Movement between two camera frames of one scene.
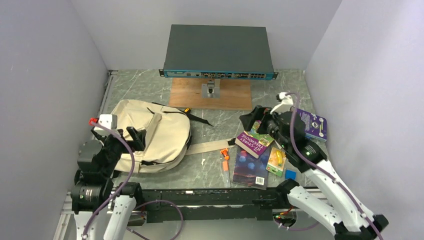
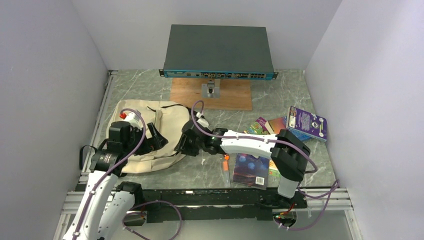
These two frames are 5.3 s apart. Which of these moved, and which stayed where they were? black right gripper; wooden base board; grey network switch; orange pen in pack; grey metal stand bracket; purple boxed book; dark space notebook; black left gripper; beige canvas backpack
Moved: beige canvas backpack; black right gripper; black left gripper
Stayed: grey metal stand bracket; purple boxed book; orange pen in pack; wooden base board; dark space notebook; grey network switch
